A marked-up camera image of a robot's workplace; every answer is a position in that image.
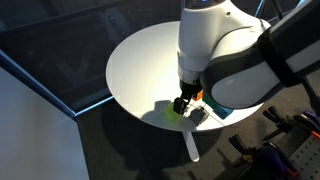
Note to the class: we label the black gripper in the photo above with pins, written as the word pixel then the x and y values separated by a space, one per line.
pixel 188 91

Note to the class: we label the yellow-green block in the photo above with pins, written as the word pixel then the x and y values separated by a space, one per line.
pixel 170 114

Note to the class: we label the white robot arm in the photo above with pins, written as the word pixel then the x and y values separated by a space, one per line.
pixel 240 61

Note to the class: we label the orange block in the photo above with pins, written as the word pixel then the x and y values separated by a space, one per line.
pixel 198 96

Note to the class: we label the grey block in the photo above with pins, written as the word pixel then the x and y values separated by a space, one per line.
pixel 199 115

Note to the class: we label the blue block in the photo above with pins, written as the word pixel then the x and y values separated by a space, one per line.
pixel 222 112

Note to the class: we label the round white table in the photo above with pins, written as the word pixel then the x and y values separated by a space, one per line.
pixel 142 76

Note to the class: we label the purple orange clamp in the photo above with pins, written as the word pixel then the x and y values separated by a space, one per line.
pixel 269 156

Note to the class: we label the black purple clamp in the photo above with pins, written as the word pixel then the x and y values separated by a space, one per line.
pixel 307 119

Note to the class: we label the perforated black breadboard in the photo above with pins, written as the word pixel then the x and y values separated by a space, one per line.
pixel 304 154

